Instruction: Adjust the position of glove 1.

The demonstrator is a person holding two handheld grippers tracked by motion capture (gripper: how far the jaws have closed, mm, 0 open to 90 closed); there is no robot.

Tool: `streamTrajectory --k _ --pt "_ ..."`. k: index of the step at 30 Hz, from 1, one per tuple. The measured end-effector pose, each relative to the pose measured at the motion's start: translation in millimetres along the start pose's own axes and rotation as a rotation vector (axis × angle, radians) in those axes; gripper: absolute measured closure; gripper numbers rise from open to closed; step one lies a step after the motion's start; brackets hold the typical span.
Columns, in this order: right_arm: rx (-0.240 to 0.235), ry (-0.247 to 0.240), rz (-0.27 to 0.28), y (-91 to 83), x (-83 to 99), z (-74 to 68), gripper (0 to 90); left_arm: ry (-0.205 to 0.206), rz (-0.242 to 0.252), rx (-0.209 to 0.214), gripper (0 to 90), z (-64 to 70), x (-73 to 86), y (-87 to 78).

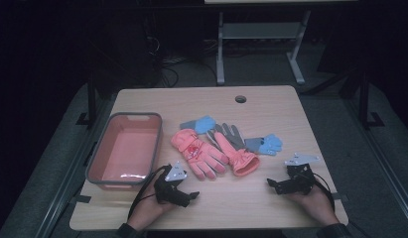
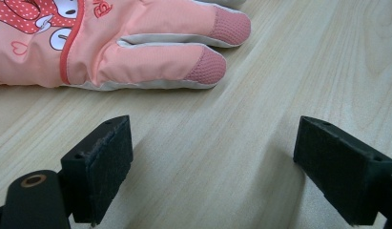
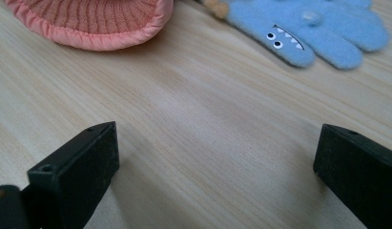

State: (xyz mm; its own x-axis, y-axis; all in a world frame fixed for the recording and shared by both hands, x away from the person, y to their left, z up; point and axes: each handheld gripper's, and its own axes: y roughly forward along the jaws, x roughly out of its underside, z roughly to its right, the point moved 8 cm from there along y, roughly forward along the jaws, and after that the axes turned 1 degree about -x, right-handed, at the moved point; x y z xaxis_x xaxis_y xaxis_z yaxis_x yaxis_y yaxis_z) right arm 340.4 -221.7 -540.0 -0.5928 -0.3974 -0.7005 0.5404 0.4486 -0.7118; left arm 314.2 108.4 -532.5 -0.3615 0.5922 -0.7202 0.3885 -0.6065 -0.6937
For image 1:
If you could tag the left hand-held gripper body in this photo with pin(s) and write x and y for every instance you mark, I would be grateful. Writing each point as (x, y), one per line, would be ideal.
(171, 173)

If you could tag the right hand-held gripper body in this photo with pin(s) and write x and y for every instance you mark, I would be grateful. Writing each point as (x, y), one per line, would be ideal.
(300, 180)

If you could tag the blue and grey glove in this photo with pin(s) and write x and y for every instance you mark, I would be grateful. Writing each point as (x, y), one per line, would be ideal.
(204, 124)
(269, 145)

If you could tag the pink plastic basket grey rim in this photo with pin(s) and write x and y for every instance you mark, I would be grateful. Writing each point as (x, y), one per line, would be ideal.
(125, 155)

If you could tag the person's right hand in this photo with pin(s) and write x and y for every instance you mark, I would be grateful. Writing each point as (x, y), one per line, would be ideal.
(319, 208)

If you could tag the person's left hand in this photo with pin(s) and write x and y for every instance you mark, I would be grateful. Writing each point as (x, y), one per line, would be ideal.
(147, 211)

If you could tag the pink glove with red print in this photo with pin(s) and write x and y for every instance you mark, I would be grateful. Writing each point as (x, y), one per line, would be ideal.
(195, 152)

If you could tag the pink glove with grey palm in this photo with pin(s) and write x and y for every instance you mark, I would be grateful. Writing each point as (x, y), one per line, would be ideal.
(239, 157)

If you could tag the black metal stand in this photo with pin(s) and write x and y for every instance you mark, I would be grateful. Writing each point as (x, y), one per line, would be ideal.
(364, 99)
(91, 99)

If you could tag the grey metal rail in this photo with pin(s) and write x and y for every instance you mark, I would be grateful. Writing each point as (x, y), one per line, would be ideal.
(69, 172)
(383, 158)

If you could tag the white metal table frame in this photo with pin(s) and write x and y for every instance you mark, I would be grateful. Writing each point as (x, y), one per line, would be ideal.
(257, 30)

